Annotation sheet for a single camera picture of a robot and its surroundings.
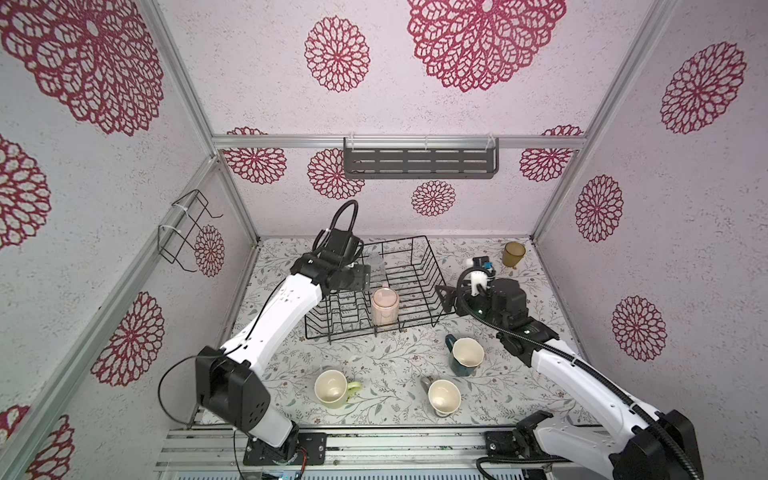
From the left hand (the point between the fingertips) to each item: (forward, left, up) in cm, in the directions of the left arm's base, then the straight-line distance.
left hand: (352, 280), depth 82 cm
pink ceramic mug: (-4, -9, -7) cm, 12 cm away
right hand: (-3, -27, +3) cm, 27 cm away
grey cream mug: (-25, -25, -20) cm, 40 cm away
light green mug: (-23, +6, -20) cm, 31 cm away
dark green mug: (-15, -32, -16) cm, 39 cm away
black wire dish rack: (+21, -18, -21) cm, 35 cm away
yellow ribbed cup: (+22, -56, -15) cm, 62 cm away
